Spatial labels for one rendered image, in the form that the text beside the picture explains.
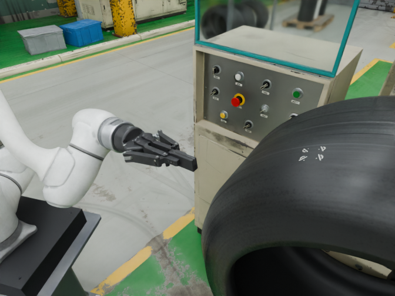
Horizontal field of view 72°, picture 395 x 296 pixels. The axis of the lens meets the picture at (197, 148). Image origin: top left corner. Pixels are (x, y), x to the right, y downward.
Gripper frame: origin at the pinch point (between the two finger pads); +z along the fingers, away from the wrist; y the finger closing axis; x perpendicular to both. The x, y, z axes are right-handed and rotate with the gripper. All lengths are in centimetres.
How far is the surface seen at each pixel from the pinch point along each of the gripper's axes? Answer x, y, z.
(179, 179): 110, 84, -100
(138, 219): 110, 35, -96
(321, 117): -13.9, 5.1, 26.1
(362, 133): -16.0, -0.8, 32.6
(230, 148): 35, 52, -24
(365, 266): 35, 22, 37
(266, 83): 3, 56, -8
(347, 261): 36, 22, 33
